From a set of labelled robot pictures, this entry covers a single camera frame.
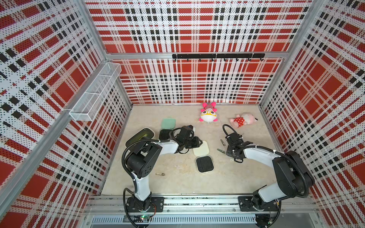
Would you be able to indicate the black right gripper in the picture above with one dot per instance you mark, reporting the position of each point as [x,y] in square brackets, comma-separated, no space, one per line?
[228,153]

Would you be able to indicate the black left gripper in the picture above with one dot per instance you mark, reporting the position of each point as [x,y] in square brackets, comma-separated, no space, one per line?
[196,142]

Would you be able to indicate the cream nail kit case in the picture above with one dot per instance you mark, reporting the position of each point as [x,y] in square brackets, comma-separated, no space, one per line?
[202,150]
[204,164]

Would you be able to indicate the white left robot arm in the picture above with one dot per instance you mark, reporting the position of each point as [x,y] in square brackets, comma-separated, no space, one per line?
[140,157]

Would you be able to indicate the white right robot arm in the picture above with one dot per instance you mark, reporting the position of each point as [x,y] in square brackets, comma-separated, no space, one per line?
[293,179]

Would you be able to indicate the green nail kit case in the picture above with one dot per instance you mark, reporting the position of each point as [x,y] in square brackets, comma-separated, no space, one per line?
[168,124]

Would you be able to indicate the pink strawberry plush toy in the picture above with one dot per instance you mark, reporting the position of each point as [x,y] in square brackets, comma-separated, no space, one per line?
[242,120]

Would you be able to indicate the pink owl plush toy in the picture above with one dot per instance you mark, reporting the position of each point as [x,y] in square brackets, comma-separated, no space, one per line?
[208,113]

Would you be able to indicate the green oval tray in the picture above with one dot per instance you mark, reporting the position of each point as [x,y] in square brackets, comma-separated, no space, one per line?
[145,132]

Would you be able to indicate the black hook rail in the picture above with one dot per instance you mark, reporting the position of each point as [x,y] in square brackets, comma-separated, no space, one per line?
[247,56]

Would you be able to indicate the clear wall shelf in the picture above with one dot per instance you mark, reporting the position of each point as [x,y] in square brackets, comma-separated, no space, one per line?
[88,106]

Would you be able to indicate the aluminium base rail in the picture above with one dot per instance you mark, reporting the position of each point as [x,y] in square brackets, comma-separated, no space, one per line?
[212,210]

